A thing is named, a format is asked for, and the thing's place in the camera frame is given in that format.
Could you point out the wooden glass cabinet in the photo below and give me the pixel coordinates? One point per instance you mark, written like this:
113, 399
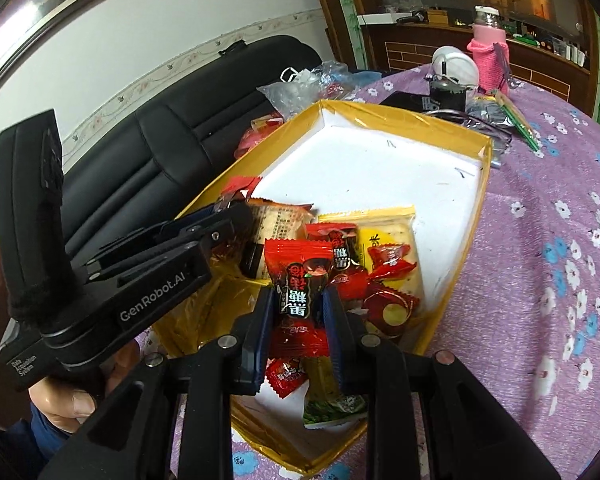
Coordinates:
405, 55

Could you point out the dark blue clothing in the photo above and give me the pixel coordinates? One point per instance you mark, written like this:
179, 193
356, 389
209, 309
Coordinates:
42, 440

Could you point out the red black-label candy packet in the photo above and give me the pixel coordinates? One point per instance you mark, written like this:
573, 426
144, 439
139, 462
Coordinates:
297, 270

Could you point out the pile of red snack packets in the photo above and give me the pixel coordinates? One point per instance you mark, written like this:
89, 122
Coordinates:
387, 260

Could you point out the framed wall picture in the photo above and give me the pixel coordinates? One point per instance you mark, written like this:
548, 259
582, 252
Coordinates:
30, 5

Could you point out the person's left hand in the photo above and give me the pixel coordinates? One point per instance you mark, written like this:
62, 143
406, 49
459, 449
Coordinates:
70, 407

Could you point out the black leather sofa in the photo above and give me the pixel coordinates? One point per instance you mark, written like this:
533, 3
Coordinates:
180, 125

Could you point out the small wooden box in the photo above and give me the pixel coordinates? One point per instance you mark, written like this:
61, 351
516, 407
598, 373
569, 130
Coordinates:
438, 16

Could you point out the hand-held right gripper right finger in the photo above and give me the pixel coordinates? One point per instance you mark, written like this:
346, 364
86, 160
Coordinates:
332, 342

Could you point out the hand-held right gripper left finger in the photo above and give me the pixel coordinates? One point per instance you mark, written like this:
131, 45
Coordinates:
265, 332

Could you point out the white face mask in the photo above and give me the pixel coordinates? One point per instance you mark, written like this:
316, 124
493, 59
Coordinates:
292, 75

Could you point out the black box device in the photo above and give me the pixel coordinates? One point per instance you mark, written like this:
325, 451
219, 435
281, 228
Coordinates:
447, 96

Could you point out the orange beige snack packet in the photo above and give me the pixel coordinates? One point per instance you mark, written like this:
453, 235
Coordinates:
280, 225

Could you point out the blue plastic bag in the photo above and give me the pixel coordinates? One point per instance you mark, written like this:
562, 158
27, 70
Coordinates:
367, 78

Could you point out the pink sleeved bottle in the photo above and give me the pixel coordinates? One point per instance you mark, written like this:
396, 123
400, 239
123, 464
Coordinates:
487, 55

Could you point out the white round container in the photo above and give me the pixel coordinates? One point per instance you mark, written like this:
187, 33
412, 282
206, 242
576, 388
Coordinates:
455, 62

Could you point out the yellow cardboard box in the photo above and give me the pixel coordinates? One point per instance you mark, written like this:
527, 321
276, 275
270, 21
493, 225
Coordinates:
380, 170

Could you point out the clear plastic bag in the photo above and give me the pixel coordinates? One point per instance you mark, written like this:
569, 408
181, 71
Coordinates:
290, 97

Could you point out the green label cracker packet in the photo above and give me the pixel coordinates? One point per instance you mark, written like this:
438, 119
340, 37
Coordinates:
522, 122

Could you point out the white flat box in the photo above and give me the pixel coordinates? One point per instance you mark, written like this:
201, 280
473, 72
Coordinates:
377, 19

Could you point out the purple floral tablecloth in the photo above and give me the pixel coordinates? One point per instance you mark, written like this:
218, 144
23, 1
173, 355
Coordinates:
530, 260

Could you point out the black flat device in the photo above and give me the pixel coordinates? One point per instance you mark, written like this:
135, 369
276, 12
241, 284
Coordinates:
405, 100

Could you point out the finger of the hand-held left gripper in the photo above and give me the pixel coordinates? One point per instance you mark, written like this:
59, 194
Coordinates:
230, 230
195, 220

